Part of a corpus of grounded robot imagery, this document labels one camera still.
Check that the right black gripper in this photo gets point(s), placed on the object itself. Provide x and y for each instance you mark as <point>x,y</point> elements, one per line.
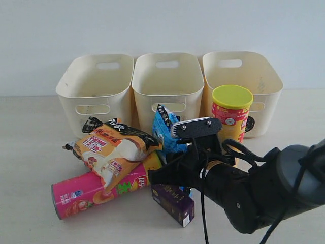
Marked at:
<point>188,169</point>

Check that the blue snack bag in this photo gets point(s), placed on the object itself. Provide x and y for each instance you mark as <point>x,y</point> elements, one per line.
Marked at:
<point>161,130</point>

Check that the orange snack bag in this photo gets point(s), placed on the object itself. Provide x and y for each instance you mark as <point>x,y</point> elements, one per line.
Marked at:
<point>111,150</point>

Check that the pink chips can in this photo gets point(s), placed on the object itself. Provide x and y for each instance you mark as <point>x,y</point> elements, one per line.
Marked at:
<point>80,193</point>

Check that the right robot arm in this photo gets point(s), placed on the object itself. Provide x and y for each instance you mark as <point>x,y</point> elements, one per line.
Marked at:
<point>254,192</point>

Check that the purple small box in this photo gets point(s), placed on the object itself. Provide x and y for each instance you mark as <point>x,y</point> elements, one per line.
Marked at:
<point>176,201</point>

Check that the yellow chips can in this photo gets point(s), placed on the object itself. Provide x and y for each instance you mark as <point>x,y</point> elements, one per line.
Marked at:
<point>231,104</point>

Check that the middle cream plastic bin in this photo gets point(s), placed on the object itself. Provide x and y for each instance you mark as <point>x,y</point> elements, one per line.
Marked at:
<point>174,80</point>

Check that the cream plastic bin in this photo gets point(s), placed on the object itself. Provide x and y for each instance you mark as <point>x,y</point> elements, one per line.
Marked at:
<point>99,86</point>
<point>174,80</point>
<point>247,69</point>

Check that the left cream plastic bin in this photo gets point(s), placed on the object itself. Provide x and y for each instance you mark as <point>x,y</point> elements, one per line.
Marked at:
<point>99,86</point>

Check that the right cream plastic bin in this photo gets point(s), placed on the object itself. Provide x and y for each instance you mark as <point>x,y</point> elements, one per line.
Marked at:
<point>247,69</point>

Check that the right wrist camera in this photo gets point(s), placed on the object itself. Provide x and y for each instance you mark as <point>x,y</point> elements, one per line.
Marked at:
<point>194,128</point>

